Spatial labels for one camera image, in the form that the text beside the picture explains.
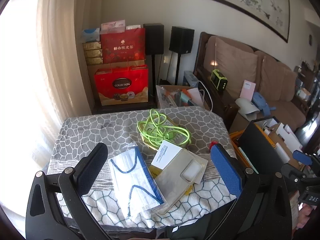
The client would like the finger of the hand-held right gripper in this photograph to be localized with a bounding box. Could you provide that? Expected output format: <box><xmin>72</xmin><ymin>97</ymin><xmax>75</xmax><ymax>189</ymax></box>
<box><xmin>292</xmin><ymin>150</ymin><xmax>320</xmax><ymax>166</ymax></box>
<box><xmin>281</xmin><ymin>164</ymin><xmax>310</xmax><ymax>183</ymax></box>

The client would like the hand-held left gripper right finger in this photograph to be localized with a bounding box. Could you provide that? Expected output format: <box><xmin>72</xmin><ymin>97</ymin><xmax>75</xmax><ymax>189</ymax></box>
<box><xmin>207</xmin><ymin>144</ymin><xmax>293</xmax><ymax>240</ymax></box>

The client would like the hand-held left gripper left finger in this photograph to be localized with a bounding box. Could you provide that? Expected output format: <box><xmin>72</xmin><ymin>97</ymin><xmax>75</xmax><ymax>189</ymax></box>
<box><xmin>25</xmin><ymin>142</ymin><xmax>113</xmax><ymax>240</ymax></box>

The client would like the white cardboard box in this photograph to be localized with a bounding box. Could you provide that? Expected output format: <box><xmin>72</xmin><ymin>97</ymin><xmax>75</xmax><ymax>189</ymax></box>
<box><xmin>260</xmin><ymin>122</ymin><xmax>304</xmax><ymax>168</ymax></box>

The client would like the white blue face mask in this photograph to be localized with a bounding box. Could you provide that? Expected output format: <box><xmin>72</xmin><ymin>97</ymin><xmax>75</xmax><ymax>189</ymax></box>
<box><xmin>108</xmin><ymin>145</ymin><xmax>166</xmax><ymax>218</ymax></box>

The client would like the clear phone case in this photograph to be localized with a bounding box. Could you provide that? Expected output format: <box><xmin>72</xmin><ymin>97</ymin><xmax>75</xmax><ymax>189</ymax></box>
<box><xmin>153</xmin><ymin>148</ymin><xmax>209</xmax><ymax>216</ymax></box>

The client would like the white card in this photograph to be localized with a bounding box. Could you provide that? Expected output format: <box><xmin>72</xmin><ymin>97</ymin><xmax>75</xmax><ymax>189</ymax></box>
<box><xmin>151</xmin><ymin>140</ymin><xmax>183</xmax><ymax>171</ymax></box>

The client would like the yellow envelope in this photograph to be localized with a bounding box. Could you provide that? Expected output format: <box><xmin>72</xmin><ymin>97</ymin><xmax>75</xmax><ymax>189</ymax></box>
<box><xmin>149</xmin><ymin>164</ymin><xmax>194</xmax><ymax>196</ymax></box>

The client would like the green cable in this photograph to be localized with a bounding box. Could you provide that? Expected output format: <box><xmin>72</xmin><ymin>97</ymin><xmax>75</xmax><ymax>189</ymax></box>
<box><xmin>136</xmin><ymin>108</ymin><xmax>192</xmax><ymax>151</ymax></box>

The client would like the gold tissue packet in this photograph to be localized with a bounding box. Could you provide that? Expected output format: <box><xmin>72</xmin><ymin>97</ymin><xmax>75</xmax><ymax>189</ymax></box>
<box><xmin>137</xmin><ymin>114</ymin><xmax>187</xmax><ymax>148</ymax></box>

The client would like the grey patterned blanket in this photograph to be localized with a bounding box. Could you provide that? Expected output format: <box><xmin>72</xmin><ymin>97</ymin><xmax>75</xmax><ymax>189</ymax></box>
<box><xmin>47</xmin><ymin>106</ymin><xmax>238</xmax><ymax>230</ymax></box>

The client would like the dark wooden side table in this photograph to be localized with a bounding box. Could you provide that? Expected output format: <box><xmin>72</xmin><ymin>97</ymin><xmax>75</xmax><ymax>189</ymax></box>
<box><xmin>193</xmin><ymin>66</ymin><xmax>240</xmax><ymax>130</ymax></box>

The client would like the brown sofa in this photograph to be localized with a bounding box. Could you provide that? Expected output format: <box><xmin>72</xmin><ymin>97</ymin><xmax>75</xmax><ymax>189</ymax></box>
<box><xmin>193</xmin><ymin>32</ymin><xmax>307</xmax><ymax>132</ymax></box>

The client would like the white curved device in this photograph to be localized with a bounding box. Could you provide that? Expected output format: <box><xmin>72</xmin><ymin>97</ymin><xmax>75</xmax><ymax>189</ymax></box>
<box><xmin>234</xmin><ymin>97</ymin><xmax>261</xmax><ymax>121</ymax></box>

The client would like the beige sofa cushion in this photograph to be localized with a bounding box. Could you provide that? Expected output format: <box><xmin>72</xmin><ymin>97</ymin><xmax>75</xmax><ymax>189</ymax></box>
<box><xmin>259</xmin><ymin>54</ymin><xmax>298</xmax><ymax>102</ymax></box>
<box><xmin>214</xmin><ymin>37</ymin><xmax>258</xmax><ymax>92</ymax></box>

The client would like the green black power station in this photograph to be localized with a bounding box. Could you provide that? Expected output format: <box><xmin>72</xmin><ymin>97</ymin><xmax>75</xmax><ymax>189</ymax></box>
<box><xmin>210</xmin><ymin>69</ymin><xmax>228</xmax><ymax>91</ymax></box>

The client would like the open cardboard box of clutter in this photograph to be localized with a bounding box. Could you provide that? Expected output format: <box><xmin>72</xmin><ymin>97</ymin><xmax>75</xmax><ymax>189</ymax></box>
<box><xmin>156</xmin><ymin>84</ymin><xmax>211</xmax><ymax>111</ymax></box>

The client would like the black speaker stand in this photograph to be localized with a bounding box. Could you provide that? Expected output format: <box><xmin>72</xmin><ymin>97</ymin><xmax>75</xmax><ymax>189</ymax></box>
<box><xmin>174</xmin><ymin>52</ymin><xmax>182</xmax><ymax>86</ymax></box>
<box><xmin>149</xmin><ymin>54</ymin><xmax>157</xmax><ymax>103</ymax></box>

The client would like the beige curtain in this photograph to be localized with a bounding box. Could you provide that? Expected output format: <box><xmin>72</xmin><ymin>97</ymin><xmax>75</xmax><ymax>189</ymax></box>
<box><xmin>15</xmin><ymin>0</ymin><xmax>103</xmax><ymax>162</ymax></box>

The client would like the red gift bag gold print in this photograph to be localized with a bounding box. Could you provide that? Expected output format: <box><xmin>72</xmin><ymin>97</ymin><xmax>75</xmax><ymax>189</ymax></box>
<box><xmin>100</xmin><ymin>27</ymin><xmax>146</xmax><ymax>64</ymax></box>

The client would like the light blue tissue pack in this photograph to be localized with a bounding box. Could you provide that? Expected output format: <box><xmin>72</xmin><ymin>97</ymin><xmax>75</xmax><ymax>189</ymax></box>
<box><xmin>80</xmin><ymin>28</ymin><xmax>101</xmax><ymax>43</ymax></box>

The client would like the black speaker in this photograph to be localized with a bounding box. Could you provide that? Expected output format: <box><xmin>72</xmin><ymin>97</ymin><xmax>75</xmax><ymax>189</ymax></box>
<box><xmin>143</xmin><ymin>23</ymin><xmax>165</xmax><ymax>55</ymax></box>
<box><xmin>169</xmin><ymin>26</ymin><xmax>195</xmax><ymax>54</ymax></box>

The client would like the pink white box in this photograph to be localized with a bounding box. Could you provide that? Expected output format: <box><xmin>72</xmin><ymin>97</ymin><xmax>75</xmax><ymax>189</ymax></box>
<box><xmin>100</xmin><ymin>20</ymin><xmax>126</xmax><ymax>34</ymax></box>

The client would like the framed ink painting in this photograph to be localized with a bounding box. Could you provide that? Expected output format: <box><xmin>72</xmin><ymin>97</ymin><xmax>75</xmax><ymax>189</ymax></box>
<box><xmin>201</xmin><ymin>0</ymin><xmax>291</xmax><ymax>43</ymax></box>

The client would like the light blue strapped device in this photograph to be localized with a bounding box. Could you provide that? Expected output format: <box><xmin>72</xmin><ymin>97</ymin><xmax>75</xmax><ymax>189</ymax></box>
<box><xmin>251</xmin><ymin>91</ymin><xmax>277</xmax><ymax>116</ymax></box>

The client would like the white charging cable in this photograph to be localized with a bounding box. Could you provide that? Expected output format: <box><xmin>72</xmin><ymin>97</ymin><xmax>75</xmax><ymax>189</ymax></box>
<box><xmin>197</xmin><ymin>80</ymin><xmax>213</xmax><ymax>112</ymax></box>

